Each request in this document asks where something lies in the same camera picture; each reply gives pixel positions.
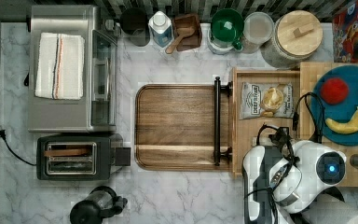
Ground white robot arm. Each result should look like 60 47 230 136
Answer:
242 140 346 224

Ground dark walnut cutting board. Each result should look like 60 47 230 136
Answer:
135 84 231 172

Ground Deep River chips bag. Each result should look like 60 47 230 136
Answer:
240 82 295 119

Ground wooden spoon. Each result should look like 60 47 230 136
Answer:
165 27 195 54

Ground stainless steel toaster oven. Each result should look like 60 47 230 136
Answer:
28 5 117 133

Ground blue-label water bottle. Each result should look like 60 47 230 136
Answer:
148 11 172 48

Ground brown wooden spice box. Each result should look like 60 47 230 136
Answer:
172 13 202 51

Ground glass jar with green lid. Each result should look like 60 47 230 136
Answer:
208 8 244 55

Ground black cup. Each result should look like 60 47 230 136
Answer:
119 7 150 47

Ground clear plastic container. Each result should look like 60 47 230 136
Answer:
241 12 274 53

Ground black electric kettle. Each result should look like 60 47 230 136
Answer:
70 186 128 224

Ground white striped folded towel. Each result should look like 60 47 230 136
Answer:
34 33 85 100

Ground black two-slot toaster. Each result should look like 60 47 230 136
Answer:
36 133 131 181

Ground jar with wooden lid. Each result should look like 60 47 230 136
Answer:
260 10 323 69

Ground red apple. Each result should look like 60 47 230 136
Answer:
320 77 349 105

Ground paper towel roll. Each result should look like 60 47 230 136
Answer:
302 194 358 224

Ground yellow banana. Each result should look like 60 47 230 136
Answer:
325 106 358 134

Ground blue round plate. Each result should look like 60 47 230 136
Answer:
311 65 358 146

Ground light butcher block board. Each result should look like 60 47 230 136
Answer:
298 62 358 187

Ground red cereal box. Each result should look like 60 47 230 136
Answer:
332 0 358 63

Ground black bar handle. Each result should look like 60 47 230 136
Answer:
213 77 229 166

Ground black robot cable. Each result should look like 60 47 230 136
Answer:
292 91 326 144

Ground black toaster power cable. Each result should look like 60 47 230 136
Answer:
0 128 38 167

